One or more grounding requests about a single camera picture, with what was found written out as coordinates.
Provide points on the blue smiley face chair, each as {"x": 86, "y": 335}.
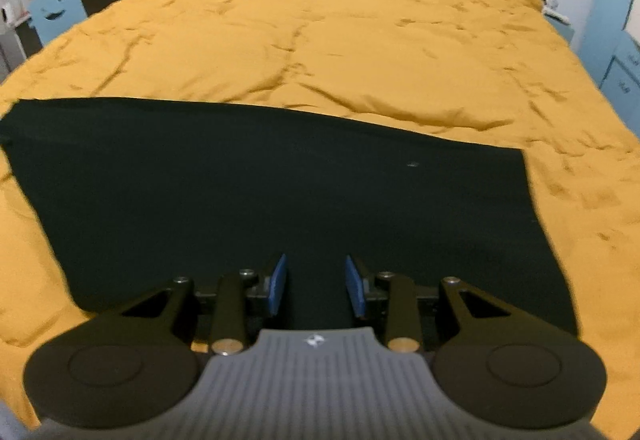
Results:
{"x": 55, "y": 18}

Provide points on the black pants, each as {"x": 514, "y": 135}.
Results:
{"x": 250, "y": 180}

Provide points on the blue white wardrobe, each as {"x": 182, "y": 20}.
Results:
{"x": 607, "y": 5}

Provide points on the white book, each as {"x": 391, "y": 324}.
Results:
{"x": 559, "y": 15}

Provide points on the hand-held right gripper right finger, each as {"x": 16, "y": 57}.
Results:
{"x": 355, "y": 287}

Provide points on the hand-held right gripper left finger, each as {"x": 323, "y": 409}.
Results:
{"x": 277, "y": 285}

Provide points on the yellow quilt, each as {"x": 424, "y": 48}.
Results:
{"x": 325, "y": 45}

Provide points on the blue nightstand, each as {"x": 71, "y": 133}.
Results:
{"x": 562, "y": 33}

